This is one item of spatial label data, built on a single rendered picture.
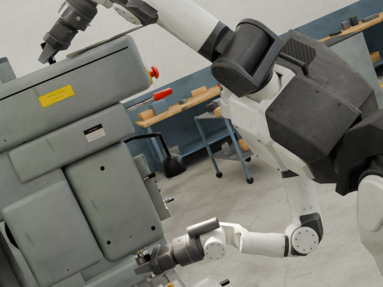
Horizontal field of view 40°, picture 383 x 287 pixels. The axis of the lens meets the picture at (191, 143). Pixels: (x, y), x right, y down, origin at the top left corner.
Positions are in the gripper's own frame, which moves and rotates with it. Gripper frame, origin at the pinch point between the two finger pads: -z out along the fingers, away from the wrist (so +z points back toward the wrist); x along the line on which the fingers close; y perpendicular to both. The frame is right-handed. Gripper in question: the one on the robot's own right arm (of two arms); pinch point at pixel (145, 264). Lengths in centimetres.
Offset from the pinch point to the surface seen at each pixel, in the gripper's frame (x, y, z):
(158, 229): 6.4, -11.3, 10.5
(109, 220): 10.9, -20.5, -0.1
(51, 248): 19.0, -21.1, -15.1
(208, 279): -24.3, 23.5, 9.7
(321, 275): -179, 123, 42
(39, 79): 14, -63, 1
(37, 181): 16.5, -39.1, -11.1
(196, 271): -245, 122, -54
